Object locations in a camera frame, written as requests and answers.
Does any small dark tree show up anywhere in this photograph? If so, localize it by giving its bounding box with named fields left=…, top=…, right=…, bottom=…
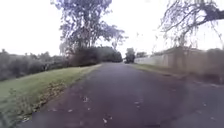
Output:
left=123, top=47, right=137, bottom=64

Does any dark hedge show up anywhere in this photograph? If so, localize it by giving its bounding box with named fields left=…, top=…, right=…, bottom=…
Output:
left=69, top=45, right=124, bottom=67

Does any grey asphalt road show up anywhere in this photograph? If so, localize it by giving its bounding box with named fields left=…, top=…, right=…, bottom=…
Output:
left=14, top=61, right=224, bottom=128

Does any narrow grass strip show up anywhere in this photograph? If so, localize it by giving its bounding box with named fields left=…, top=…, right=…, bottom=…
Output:
left=128, top=63, right=188, bottom=80

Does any tall leafy tree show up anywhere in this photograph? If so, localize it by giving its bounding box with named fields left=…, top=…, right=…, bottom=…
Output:
left=49, top=0, right=129, bottom=58

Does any long fence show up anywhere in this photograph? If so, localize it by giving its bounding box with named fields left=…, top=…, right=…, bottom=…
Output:
left=133, top=46, right=224, bottom=84

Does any grass verge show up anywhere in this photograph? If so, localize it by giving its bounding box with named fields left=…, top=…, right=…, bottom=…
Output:
left=0, top=63, right=103, bottom=128

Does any row of bushes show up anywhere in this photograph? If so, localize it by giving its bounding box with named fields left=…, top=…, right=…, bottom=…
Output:
left=0, top=49, right=72, bottom=82

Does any tree with hanging branches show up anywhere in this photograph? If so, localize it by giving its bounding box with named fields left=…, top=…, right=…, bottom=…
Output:
left=159, top=0, right=224, bottom=48

